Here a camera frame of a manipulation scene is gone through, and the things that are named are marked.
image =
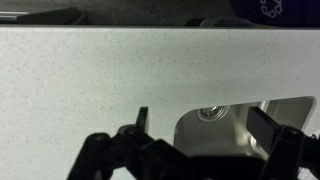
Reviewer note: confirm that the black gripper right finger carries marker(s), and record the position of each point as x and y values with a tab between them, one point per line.
286	150

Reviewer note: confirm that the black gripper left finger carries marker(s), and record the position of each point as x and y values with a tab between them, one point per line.
133	156

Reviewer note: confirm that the stainless steel sink basin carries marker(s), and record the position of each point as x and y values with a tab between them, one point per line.
216	136

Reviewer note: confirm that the metal sink drain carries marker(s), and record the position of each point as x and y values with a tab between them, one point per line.
211	112

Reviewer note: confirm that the dark blue fabric white print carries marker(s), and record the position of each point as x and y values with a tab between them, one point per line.
266	11

